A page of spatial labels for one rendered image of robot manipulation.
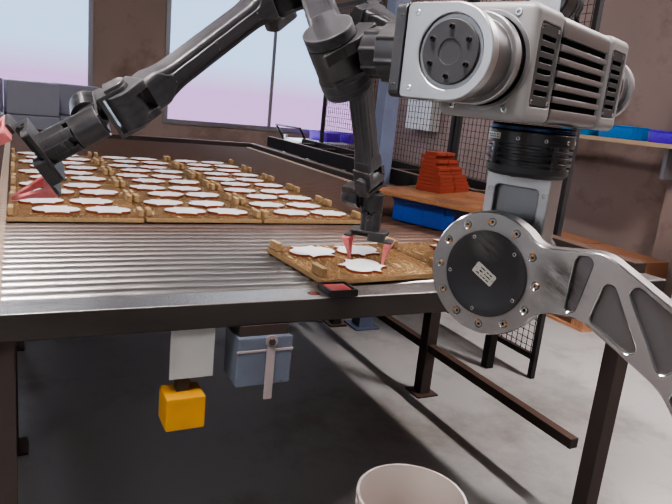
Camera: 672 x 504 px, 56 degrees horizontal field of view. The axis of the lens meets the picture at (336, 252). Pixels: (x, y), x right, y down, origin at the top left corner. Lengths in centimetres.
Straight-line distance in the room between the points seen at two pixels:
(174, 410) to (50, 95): 485
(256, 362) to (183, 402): 18
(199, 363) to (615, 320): 90
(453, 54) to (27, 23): 641
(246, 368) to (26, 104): 483
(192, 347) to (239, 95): 622
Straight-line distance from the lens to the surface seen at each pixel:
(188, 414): 151
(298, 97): 784
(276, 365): 152
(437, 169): 277
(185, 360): 148
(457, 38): 83
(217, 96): 746
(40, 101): 610
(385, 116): 380
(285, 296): 151
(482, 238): 103
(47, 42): 709
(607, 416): 242
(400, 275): 173
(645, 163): 569
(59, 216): 219
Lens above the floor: 137
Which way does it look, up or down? 13 degrees down
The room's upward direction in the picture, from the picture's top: 6 degrees clockwise
